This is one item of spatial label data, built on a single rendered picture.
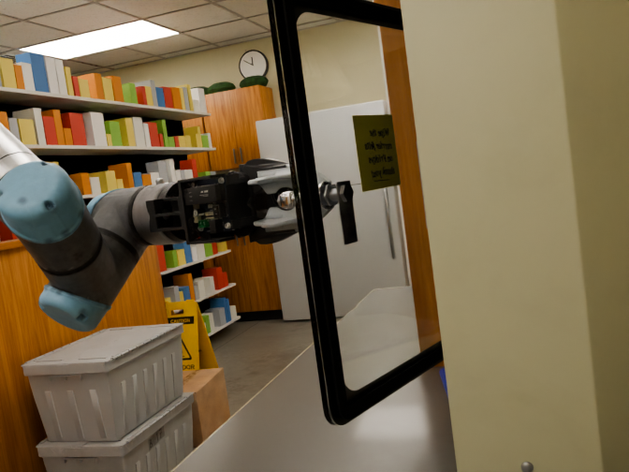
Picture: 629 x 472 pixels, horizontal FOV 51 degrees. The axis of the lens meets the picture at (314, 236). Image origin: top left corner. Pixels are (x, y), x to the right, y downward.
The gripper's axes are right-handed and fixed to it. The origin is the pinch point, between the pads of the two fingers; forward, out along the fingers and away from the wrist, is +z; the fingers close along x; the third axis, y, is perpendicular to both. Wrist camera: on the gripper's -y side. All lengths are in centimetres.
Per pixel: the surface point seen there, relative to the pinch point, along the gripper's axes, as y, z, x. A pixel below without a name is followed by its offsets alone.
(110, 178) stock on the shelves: -204, -325, 21
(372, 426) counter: -2.9, 0.3, -26.0
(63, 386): -77, -196, -64
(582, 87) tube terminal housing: 2.7, 27.3, 5.6
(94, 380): -82, -183, -62
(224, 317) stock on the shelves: -325, -369, -102
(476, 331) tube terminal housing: 7.3, 18.9, -11.9
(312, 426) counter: -0.7, -6.4, -26.0
